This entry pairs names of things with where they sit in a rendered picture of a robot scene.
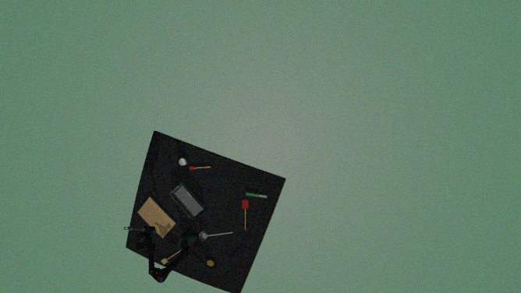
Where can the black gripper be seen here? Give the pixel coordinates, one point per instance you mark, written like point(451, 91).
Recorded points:
point(147, 230)

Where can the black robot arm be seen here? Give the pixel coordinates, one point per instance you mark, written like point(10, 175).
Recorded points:
point(158, 274)

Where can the wooden board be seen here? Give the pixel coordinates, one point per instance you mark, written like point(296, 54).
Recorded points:
point(154, 215)

